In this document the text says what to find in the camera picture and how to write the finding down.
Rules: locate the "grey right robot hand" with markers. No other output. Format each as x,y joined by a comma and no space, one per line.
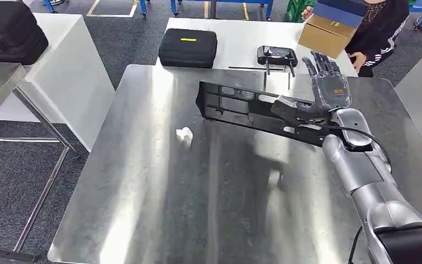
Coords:
331,91

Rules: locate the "person's left hand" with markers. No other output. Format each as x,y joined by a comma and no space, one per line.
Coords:
360,60

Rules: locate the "person's right hand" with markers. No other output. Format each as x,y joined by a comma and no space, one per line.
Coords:
306,14

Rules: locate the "brown cardboard box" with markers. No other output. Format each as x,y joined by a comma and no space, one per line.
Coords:
324,38

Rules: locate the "black plastic frame part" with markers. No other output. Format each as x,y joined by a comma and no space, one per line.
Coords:
254,122

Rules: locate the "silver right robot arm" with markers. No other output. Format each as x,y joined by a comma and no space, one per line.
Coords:
364,171

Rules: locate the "green plastic crate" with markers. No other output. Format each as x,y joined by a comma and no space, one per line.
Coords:
296,9

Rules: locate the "person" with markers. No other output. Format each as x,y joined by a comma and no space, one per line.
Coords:
382,32

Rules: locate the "black remote controller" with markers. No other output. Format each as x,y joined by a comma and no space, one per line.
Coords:
276,54

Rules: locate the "white table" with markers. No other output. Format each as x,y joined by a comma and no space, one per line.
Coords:
240,36
69,73

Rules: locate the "thin black strip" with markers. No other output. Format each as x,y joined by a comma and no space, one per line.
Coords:
254,68

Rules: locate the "black case yellow label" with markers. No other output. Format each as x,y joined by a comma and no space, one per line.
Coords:
187,51
10,32

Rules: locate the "white crumpled paper scrap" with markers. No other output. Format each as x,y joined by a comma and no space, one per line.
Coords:
184,134

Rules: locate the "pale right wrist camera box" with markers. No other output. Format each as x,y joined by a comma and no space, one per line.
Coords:
353,127

